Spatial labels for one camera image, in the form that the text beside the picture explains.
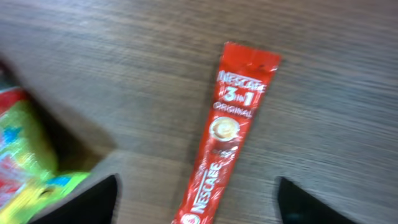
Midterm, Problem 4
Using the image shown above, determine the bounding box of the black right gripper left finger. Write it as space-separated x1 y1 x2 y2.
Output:
29 174 119 224

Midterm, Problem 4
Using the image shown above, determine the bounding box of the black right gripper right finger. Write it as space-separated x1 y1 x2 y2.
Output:
276 177 356 224

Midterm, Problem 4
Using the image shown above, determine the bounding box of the red Nescafe stick sachet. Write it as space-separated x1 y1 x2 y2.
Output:
172 42 281 224

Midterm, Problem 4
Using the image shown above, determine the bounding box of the Haribo gummy bag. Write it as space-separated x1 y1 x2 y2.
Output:
1 87 89 224

